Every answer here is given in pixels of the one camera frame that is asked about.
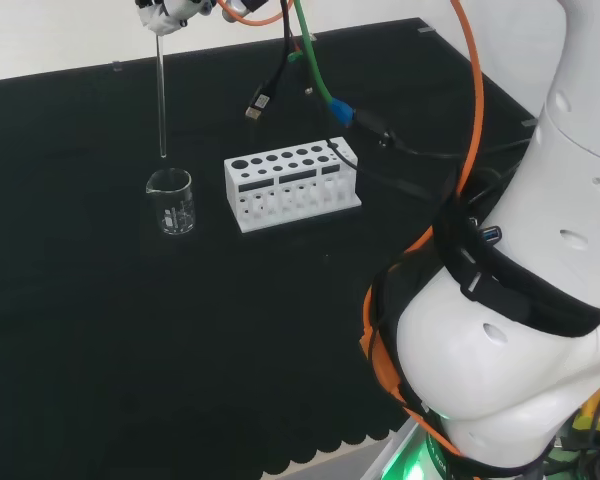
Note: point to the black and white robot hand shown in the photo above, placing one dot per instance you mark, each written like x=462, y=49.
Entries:
x=162, y=17

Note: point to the white test tube rack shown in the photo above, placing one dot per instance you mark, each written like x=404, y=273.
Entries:
x=260, y=172

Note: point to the clear glass beaker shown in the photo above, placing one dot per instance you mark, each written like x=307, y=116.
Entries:
x=172, y=210

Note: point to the black bench cloth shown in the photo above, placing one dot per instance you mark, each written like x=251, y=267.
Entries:
x=130, y=325

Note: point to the yellow stop button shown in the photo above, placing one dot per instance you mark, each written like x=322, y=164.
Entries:
x=592, y=410

